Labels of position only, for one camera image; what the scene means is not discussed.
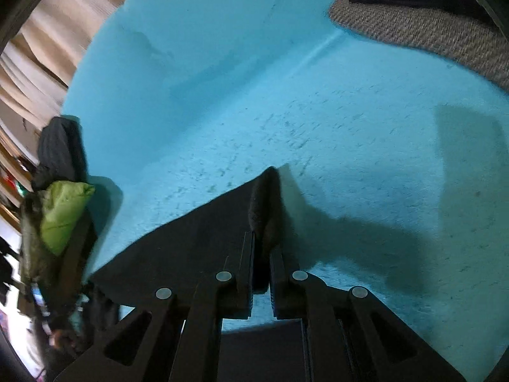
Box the black pants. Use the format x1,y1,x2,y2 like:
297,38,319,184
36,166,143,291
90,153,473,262
90,166,300,307

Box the turquoise fluffy bed blanket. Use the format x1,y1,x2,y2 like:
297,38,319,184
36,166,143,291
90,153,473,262
63,0,508,381

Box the olive green jacket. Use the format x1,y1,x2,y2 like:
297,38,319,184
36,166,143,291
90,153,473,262
20,192,97,312

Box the beige curtain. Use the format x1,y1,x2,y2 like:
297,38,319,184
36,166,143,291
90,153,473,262
1,0,125,157

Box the dark grey quilted jacket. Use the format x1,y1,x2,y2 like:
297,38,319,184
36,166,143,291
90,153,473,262
31,117,87,191

